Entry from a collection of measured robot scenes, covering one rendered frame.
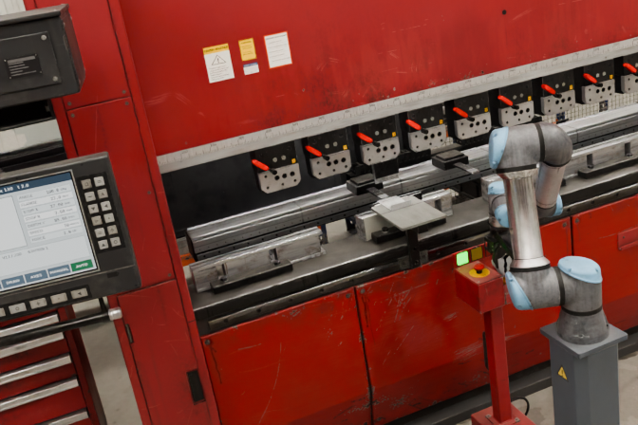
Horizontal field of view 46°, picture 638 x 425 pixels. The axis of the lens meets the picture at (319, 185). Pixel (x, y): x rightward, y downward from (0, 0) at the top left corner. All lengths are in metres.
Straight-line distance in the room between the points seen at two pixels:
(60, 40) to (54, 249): 0.50
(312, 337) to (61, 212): 1.22
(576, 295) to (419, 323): 0.87
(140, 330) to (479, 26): 1.63
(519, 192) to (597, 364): 0.56
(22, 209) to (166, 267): 0.66
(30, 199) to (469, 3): 1.72
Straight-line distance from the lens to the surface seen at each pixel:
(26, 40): 1.84
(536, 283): 2.24
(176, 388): 2.61
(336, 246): 2.86
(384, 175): 2.84
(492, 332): 2.87
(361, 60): 2.68
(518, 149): 2.20
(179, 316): 2.49
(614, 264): 3.44
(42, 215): 1.91
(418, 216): 2.70
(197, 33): 2.49
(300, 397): 2.90
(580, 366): 2.36
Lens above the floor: 2.03
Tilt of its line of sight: 19 degrees down
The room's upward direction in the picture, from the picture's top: 10 degrees counter-clockwise
